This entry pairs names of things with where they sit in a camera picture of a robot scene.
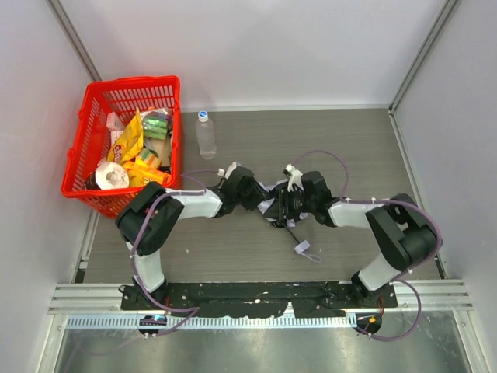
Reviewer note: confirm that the clear plastic water bottle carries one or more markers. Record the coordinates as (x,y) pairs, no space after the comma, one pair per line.
(205,135)

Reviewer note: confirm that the white tape roll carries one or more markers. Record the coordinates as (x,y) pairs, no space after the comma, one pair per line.
(111,176)

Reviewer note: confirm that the yellow chips bag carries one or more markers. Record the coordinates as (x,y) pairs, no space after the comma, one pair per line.
(129,143)

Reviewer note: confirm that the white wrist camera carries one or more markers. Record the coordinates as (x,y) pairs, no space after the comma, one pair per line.
(293,177)
(231,169)

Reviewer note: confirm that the lavender folding umbrella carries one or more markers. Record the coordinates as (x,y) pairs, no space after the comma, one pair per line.
(269,208)

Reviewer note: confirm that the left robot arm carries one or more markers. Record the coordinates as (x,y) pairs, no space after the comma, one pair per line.
(148,220)

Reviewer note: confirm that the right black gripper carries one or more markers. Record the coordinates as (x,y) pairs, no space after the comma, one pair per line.
(285,200)

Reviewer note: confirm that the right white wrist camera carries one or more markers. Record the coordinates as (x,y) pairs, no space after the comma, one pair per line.
(293,177)

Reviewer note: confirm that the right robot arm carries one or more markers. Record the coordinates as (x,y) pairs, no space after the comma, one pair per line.
(406,235)

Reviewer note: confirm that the aluminium rail frame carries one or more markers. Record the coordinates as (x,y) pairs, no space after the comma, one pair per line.
(435,295)

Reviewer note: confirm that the white small box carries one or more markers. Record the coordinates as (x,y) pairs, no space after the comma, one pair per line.
(115,127)

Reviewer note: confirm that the white slotted cable duct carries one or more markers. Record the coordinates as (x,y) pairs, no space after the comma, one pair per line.
(156,321)

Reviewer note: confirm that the green sponge pack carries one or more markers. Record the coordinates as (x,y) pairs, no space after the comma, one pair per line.
(156,124)

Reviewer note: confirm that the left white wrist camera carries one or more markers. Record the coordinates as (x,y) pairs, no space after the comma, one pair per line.
(231,169)

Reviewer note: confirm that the orange snack package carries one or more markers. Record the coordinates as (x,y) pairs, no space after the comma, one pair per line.
(140,176)

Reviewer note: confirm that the red plastic basket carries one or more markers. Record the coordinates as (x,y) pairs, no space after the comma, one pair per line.
(93,140)

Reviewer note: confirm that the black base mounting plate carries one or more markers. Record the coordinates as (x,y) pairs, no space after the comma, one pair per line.
(263,300)

